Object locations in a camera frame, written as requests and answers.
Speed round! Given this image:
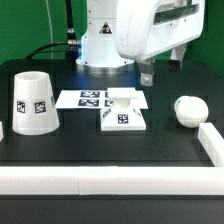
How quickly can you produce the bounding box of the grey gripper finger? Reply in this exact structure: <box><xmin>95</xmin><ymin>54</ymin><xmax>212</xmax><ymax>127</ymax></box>
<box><xmin>137</xmin><ymin>59</ymin><xmax>155</xmax><ymax>87</ymax></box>
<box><xmin>168</xmin><ymin>44</ymin><xmax>187</xmax><ymax>72</ymax></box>

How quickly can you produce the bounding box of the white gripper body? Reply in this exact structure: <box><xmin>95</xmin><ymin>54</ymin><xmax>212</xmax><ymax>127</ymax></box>
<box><xmin>115</xmin><ymin>0</ymin><xmax>205</xmax><ymax>62</ymax></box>

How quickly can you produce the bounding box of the white lamp base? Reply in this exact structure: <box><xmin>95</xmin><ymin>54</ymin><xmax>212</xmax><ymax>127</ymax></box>
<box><xmin>100</xmin><ymin>87</ymin><xmax>146</xmax><ymax>131</ymax></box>

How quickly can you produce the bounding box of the white lamp bulb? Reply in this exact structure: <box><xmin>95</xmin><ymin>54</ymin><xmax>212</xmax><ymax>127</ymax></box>
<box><xmin>174</xmin><ymin>96</ymin><xmax>209</xmax><ymax>128</ymax></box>

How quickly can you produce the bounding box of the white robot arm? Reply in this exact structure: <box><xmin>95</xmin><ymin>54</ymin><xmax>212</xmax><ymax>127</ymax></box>
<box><xmin>77</xmin><ymin>0</ymin><xmax>205</xmax><ymax>86</ymax></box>

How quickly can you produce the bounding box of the white lamp shade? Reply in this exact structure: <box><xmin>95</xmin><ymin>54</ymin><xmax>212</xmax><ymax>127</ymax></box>
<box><xmin>12</xmin><ymin>71</ymin><xmax>59</xmax><ymax>135</ymax></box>

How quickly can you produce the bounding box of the white marker sheet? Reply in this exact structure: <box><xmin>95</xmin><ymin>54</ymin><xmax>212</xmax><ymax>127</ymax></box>
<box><xmin>56</xmin><ymin>87</ymin><xmax>148</xmax><ymax>109</ymax></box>

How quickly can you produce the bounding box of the white right fence bar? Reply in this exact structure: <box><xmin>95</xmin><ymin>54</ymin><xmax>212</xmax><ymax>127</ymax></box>
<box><xmin>198</xmin><ymin>123</ymin><xmax>224</xmax><ymax>167</ymax></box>

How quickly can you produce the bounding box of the white fence bar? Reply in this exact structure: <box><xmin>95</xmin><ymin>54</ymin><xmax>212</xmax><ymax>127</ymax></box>
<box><xmin>0</xmin><ymin>121</ymin><xmax>4</xmax><ymax>142</ymax></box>
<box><xmin>0</xmin><ymin>167</ymin><xmax>224</xmax><ymax>195</ymax></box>
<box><xmin>198</xmin><ymin>123</ymin><xmax>224</xmax><ymax>167</ymax></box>

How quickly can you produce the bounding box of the white front fence bar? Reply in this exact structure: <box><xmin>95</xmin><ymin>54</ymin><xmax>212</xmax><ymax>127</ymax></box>
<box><xmin>0</xmin><ymin>167</ymin><xmax>224</xmax><ymax>195</ymax></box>

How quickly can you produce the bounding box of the white left fence bar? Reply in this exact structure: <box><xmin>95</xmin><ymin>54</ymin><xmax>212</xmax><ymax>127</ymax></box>
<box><xmin>0</xmin><ymin>121</ymin><xmax>4</xmax><ymax>142</ymax></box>

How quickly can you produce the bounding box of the black thick cable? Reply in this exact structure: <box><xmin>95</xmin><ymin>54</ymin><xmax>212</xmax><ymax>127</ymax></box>
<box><xmin>64</xmin><ymin>0</ymin><xmax>76</xmax><ymax>44</ymax></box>

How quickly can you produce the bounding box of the black table cable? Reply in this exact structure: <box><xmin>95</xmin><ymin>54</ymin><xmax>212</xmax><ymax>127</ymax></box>
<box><xmin>25</xmin><ymin>39</ymin><xmax>82</xmax><ymax>61</ymax></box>

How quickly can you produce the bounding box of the white thin cable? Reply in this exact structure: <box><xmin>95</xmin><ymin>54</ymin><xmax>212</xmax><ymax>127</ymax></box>
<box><xmin>45</xmin><ymin>0</ymin><xmax>54</xmax><ymax>60</ymax></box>

